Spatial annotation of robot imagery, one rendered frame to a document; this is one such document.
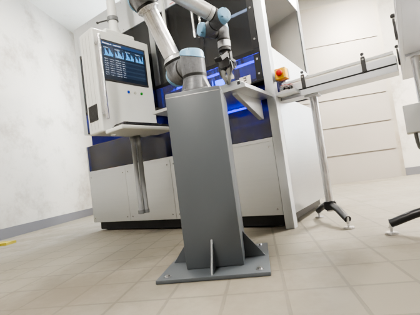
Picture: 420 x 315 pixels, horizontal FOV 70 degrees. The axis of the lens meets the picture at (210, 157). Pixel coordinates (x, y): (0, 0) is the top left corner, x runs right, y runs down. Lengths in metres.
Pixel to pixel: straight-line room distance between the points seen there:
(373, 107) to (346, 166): 1.02
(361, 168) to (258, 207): 3.41
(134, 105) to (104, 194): 1.09
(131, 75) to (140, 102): 0.21
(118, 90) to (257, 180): 1.20
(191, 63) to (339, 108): 4.08
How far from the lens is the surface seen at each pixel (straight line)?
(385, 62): 2.05
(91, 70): 2.36
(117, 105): 2.31
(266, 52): 2.14
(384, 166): 5.43
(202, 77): 1.45
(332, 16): 5.78
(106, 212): 3.15
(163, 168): 2.54
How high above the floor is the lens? 0.41
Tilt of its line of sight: 3 degrees up
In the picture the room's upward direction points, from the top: 8 degrees counter-clockwise
